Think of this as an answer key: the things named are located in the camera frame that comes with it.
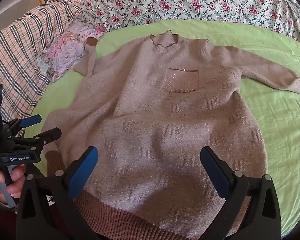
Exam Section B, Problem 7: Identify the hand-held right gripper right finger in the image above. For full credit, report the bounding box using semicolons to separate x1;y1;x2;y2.
200;146;282;240

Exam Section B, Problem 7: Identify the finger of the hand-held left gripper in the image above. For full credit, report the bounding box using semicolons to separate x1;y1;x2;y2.
4;114;42;137
10;127;62;151

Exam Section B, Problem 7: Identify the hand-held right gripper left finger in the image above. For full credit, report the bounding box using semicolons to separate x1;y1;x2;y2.
16;146;99;240

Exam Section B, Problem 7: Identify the beige knit sweater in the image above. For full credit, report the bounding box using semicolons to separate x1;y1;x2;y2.
41;29;300;240

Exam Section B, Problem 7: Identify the person's left hand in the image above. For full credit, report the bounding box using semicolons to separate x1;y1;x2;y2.
0;164;27;203

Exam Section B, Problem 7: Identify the plaid blanket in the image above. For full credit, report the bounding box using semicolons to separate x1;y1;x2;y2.
0;0;90;125

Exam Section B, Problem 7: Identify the purple floral pillow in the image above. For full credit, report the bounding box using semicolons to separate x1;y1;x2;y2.
37;14;108;83

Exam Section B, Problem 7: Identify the green bed sheet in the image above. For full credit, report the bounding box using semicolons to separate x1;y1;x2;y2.
31;19;300;240

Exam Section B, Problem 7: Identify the rose floral quilt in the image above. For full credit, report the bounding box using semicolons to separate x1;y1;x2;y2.
80;0;300;47

